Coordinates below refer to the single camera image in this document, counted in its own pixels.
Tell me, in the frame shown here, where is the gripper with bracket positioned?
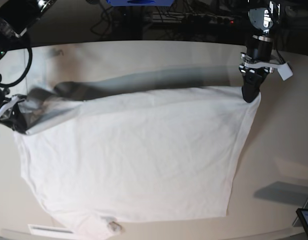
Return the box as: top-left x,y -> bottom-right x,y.
239,52 -> 281,103
0,94 -> 28,134

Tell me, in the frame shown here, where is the white T-shirt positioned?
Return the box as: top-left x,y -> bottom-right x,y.
14,86 -> 261,240

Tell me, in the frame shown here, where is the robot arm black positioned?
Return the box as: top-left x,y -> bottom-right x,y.
239,0 -> 281,103
0,0 -> 55,134

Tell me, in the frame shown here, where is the black power strip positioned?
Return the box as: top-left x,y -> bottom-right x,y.
186,14 -> 235,25

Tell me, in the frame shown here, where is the white label strip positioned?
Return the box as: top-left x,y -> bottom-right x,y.
28,224 -> 73,234

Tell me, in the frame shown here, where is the blue box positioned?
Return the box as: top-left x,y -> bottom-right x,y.
106,0 -> 174,7

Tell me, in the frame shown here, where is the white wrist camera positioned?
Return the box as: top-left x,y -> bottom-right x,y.
277,62 -> 293,81

